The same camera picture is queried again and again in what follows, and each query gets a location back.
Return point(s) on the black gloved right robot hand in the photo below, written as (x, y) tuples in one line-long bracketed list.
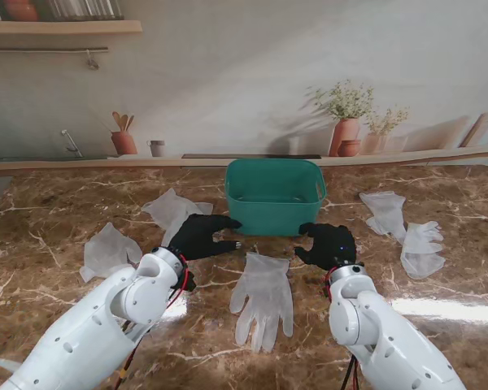
[(333, 248)]

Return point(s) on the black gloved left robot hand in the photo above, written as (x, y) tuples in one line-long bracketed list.
[(199, 237)]

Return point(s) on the teal plastic basket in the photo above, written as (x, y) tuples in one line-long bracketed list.
[(272, 219)]

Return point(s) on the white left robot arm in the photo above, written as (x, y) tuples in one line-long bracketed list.
[(85, 333)]

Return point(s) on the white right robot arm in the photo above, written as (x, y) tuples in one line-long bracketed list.
[(374, 333)]

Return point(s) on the grey mug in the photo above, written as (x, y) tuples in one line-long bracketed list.
[(158, 149)]

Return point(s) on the small round terracotta pot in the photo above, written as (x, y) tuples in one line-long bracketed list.
[(349, 148)]

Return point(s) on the glass vase with flowers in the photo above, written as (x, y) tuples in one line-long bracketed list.
[(374, 143)]

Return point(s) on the tall terracotta vase with plant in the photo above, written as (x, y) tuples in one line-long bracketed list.
[(345, 136)]

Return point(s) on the long wooden ledge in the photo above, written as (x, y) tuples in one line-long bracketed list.
[(105, 162)]

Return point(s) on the terracotta utensil pot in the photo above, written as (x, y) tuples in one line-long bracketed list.
[(124, 144)]

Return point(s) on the metal faucet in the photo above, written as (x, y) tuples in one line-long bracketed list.
[(70, 142)]

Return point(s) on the white zip tie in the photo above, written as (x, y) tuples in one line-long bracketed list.
[(0, 361)]

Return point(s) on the row of glass jars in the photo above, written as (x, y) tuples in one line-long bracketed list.
[(85, 10)]

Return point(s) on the terracotta pot on shelf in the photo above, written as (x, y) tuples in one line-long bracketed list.
[(22, 11)]

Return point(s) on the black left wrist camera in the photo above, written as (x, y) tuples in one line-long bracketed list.
[(188, 281)]

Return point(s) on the metal rail hook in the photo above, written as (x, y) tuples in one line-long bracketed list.
[(89, 56)]

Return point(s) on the metal wall rail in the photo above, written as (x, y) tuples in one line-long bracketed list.
[(44, 49)]

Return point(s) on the wooden wall shelf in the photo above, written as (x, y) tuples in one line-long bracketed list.
[(65, 27)]

